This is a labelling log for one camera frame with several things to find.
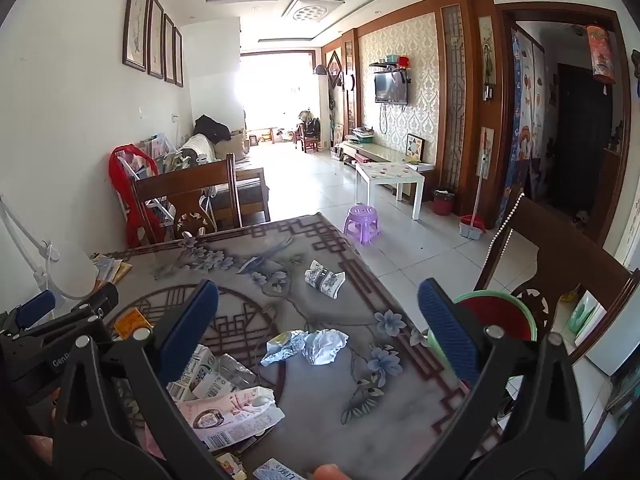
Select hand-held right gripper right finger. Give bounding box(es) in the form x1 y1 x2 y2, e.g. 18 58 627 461
400 278 586 480

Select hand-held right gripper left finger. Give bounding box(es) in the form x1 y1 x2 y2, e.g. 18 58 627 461
47 280 221 480

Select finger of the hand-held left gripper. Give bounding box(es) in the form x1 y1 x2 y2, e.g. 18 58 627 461
0 289 57 333
20 282 121 346

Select green rimmed red trash bin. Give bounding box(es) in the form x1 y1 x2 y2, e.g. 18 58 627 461
425 290 538 361

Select yellow bear print box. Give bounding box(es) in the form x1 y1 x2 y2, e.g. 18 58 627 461
215 452 248 480

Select person's right hand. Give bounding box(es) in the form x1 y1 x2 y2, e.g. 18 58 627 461
310 464 353 480

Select stack of magazines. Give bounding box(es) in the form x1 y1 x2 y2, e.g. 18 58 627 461
90 254 133 286

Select orange yellow packet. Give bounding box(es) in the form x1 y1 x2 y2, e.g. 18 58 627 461
114 307 152 342

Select white desk lamp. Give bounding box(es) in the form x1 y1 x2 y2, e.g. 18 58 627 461
0 195 101 301

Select green white milk carton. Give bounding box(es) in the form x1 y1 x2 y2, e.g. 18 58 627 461
167 344 241 403

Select crushed clear plastic bottle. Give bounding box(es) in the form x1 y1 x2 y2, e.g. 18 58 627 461
217 352 258 386

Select crumpled silver yellow wrapper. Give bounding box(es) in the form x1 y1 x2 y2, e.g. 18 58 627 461
260 330 307 367

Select grey red dustpan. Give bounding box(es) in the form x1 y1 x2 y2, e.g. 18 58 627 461
459 214 487 237

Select flattened pink carton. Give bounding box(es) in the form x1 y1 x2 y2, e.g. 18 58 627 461
170 387 286 456

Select red cloth bag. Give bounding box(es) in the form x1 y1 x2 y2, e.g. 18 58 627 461
109 144 161 248

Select small red waste bin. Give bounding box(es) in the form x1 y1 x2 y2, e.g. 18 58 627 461
431 189 456 217

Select crumpled white paper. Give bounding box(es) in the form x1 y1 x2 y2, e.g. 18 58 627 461
301 328 349 366

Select crumpled blue white wrapper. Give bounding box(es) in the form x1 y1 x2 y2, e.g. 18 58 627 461
304 260 347 301

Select wooden chair with round carving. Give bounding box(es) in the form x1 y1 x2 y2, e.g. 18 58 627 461
131 152 243 246

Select purple plastic stool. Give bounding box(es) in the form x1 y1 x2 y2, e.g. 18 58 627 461
343 203 381 246

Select red mop with bucket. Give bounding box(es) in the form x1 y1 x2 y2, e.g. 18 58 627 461
472 152 488 218

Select metal rack with items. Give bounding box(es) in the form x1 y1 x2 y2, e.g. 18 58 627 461
117 132 221 231

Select small white table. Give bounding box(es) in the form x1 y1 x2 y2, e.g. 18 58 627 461
354 161 426 220

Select blue printed packet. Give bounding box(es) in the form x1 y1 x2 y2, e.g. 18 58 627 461
252 457 313 480

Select floral hanging scroll picture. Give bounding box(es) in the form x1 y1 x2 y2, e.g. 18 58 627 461
477 15 496 86
480 127 496 178

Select black clothes pile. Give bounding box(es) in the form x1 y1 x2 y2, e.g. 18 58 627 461
194 114 232 143

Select small wooden chair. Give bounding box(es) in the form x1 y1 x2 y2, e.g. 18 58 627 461
295 110 323 153

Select cartoon printed door curtain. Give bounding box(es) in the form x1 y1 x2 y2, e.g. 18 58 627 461
505 27 548 201

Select dark entrance door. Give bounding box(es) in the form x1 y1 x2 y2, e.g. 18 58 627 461
547 62 613 211

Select red hanging lantern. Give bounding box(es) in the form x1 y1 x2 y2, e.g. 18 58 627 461
585 24 618 86

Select square ceiling light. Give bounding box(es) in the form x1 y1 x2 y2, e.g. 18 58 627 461
281 0 346 23

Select white bead string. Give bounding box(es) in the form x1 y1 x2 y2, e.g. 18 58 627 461
482 187 523 281

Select wooden chair with bead string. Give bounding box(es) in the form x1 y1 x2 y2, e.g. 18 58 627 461
472 192 640 366

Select wooden frame sofa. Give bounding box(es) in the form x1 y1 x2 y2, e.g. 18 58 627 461
177 132 271 221

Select wall mounted television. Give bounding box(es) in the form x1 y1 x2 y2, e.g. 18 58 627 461
374 71 410 107

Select framed wall painting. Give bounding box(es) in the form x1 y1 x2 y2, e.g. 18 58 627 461
172 26 185 89
162 12 177 86
147 0 166 81
122 0 151 72

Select wall shelf with containers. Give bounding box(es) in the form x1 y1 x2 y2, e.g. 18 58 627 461
369 55 413 73

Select diamond wall decoration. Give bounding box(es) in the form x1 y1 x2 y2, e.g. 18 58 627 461
325 52 346 86

